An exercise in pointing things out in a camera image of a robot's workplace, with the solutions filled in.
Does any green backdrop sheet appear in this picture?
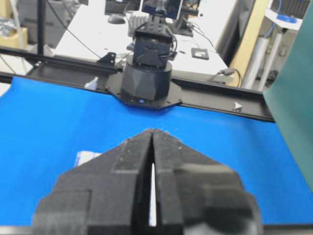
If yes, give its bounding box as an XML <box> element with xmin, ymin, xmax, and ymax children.
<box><xmin>264</xmin><ymin>5</ymin><xmax>313</xmax><ymax>188</ymax></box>

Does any black monitor on stand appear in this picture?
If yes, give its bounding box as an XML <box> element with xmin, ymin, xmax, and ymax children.
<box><xmin>141</xmin><ymin>0</ymin><xmax>201</xmax><ymax>37</ymax></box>

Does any small black square pad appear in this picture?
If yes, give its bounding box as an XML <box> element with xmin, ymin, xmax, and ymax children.
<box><xmin>191</xmin><ymin>47</ymin><xmax>209</xmax><ymax>60</ymax></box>

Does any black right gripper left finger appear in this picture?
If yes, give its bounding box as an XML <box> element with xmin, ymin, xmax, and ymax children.
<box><xmin>33</xmin><ymin>131</ymin><xmax>152</xmax><ymax>235</ymax></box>

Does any black aluminium frame rail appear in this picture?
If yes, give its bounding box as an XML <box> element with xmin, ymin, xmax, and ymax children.
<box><xmin>0</xmin><ymin>47</ymin><xmax>274</xmax><ymax>122</ymax></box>

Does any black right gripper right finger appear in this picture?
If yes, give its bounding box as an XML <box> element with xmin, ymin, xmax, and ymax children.
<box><xmin>153</xmin><ymin>131</ymin><xmax>264</xmax><ymax>235</ymax></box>

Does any white background desk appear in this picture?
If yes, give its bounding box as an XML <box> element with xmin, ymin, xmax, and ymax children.
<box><xmin>54</xmin><ymin>0</ymin><xmax>230</xmax><ymax>74</ymax></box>

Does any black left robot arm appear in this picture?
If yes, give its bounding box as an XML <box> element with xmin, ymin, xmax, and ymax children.
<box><xmin>106</xmin><ymin>0</ymin><xmax>182</xmax><ymax>110</ymax></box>

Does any white blue striped towel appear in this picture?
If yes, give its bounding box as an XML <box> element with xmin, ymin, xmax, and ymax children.
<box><xmin>75</xmin><ymin>151</ymin><xmax>101</xmax><ymax>166</ymax></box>

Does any blue table mat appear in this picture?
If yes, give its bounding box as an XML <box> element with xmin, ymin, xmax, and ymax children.
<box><xmin>0</xmin><ymin>77</ymin><xmax>313</xmax><ymax>226</ymax></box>

